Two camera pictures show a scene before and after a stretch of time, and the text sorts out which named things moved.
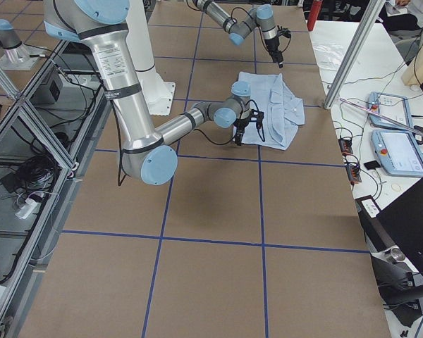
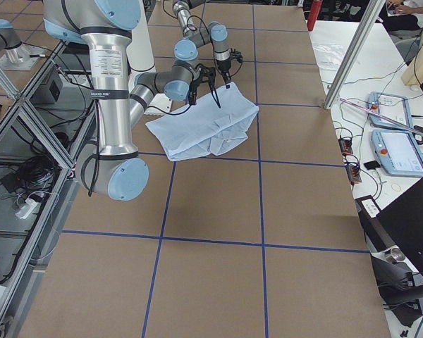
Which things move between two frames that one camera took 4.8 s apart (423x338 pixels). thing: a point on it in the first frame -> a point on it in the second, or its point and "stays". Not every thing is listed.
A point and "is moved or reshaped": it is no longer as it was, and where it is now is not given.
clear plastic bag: [328, 54] stays
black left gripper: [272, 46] -> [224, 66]
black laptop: [409, 222] stays
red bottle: [312, 15] stays
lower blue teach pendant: [399, 153] stays
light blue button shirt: [283, 111] is moved or reshaped
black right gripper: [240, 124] -> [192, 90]
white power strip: [27, 209] stays
